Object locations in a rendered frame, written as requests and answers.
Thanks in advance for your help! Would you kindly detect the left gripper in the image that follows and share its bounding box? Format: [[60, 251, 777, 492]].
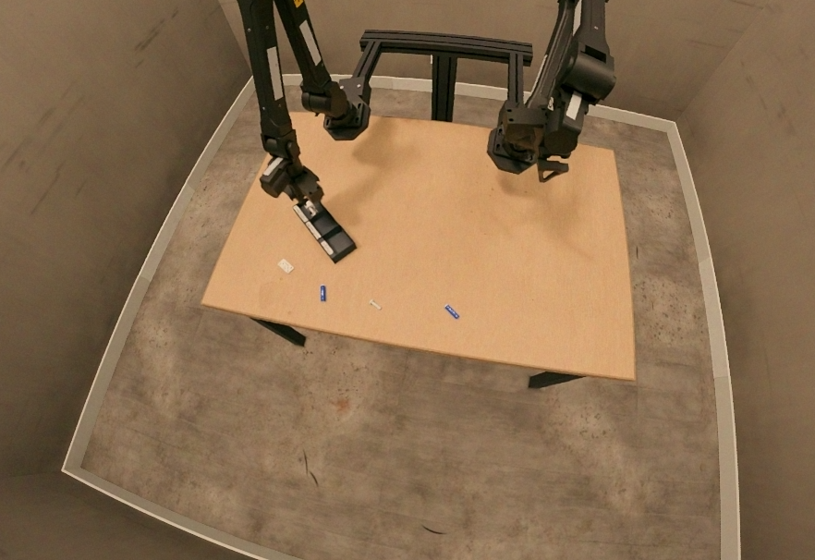
[[530, 133, 572, 183]]

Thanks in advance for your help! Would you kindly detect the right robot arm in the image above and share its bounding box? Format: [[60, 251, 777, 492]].
[[237, 0, 365, 205]]

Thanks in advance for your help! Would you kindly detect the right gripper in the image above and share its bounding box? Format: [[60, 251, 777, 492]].
[[284, 169, 321, 207]]

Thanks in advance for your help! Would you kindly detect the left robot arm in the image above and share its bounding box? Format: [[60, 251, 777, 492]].
[[493, 0, 616, 164]]

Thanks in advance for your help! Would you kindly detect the white domino with black pips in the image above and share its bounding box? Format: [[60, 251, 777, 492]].
[[278, 259, 295, 274]]

